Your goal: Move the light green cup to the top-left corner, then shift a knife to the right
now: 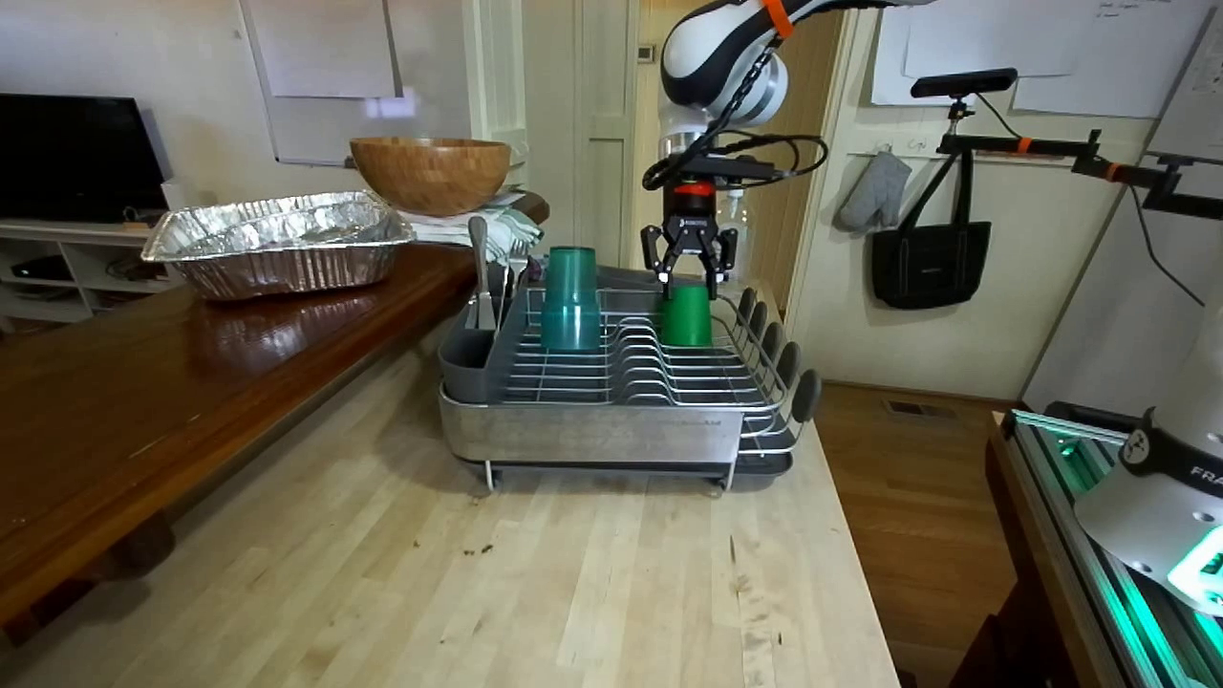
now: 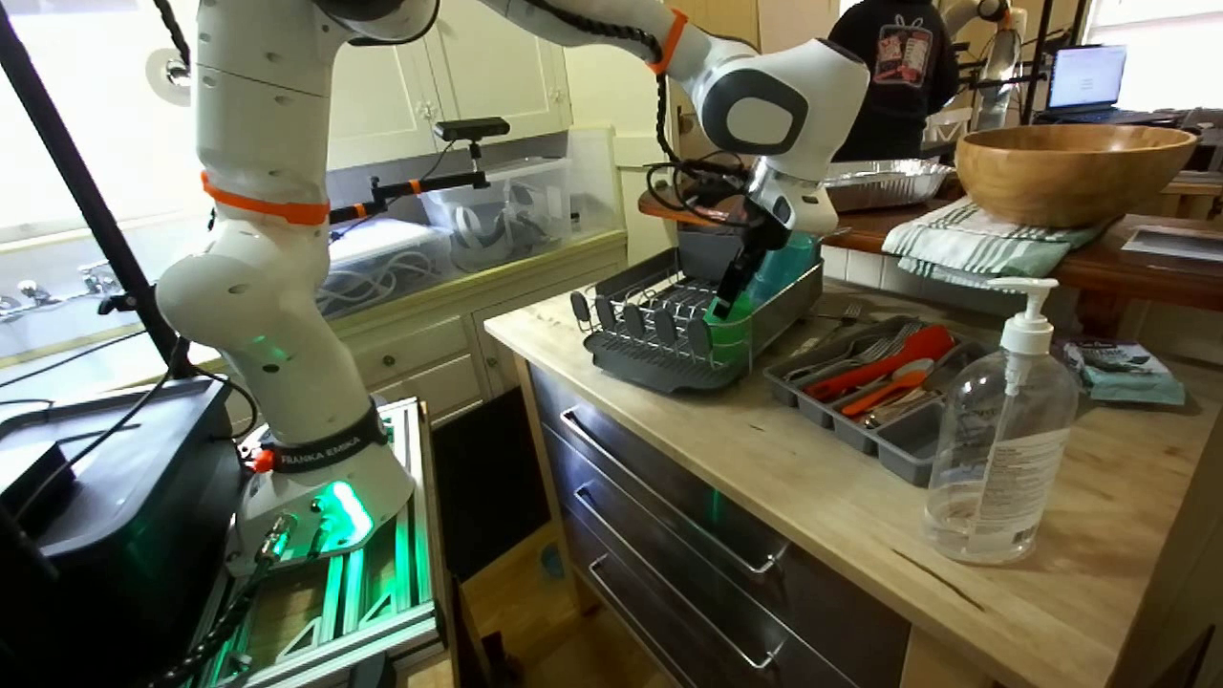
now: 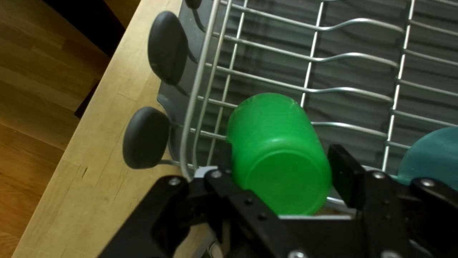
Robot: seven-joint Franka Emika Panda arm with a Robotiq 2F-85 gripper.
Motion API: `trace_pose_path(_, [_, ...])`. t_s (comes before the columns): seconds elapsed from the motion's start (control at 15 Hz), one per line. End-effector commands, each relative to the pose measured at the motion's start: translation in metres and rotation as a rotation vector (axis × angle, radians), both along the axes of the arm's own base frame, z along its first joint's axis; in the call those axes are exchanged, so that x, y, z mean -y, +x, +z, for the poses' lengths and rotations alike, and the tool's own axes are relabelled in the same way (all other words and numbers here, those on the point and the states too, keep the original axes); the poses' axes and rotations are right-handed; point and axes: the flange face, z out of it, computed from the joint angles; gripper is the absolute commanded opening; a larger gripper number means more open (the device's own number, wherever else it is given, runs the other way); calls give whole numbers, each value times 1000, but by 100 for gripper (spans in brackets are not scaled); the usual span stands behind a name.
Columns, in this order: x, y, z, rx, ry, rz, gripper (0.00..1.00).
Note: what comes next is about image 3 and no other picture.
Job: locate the grey dish rack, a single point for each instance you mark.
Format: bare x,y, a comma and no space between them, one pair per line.
334,72

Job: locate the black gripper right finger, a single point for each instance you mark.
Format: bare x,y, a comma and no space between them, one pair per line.
395,215

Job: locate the light green plastic cup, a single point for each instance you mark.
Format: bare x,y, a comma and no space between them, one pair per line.
277,152

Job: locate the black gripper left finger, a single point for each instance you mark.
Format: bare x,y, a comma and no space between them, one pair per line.
191,215

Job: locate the teal plastic cup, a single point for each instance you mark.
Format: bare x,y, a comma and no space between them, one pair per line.
431,158

